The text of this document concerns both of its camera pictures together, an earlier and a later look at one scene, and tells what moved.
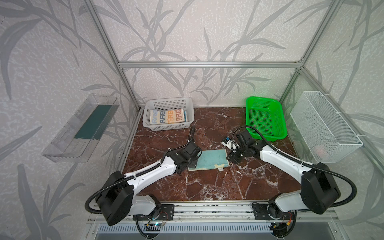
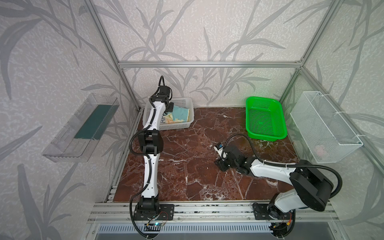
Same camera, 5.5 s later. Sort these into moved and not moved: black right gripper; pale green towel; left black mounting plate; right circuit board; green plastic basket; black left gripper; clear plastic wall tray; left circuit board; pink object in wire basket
Moved: black left gripper; pale green towel; black right gripper
Not moved: left black mounting plate; green plastic basket; clear plastic wall tray; pink object in wire basket; right circuit board; left circuit board
